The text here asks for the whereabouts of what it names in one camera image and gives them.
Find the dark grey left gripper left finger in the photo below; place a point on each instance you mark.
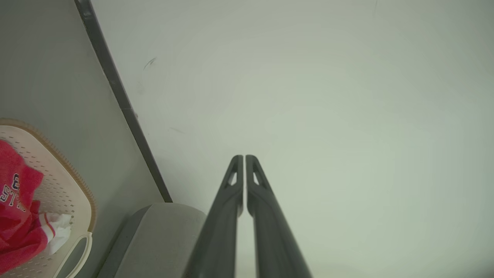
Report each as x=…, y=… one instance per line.
x=220, y=231

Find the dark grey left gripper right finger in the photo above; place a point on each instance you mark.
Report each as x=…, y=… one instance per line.
x=274, y=239

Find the red garment with white lining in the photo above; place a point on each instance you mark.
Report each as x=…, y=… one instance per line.
x=23, y=241

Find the red jersey with white lettering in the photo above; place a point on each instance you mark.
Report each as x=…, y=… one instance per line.
x=19, y=177

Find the grey fabric sofa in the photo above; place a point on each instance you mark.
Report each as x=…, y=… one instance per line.
x=162, y=239

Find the black baseboard strip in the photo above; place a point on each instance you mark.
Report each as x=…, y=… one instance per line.
x=102, y=50
x=148, y=158

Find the cream perforated laundry basket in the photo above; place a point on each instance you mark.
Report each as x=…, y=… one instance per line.
x=63, y=181

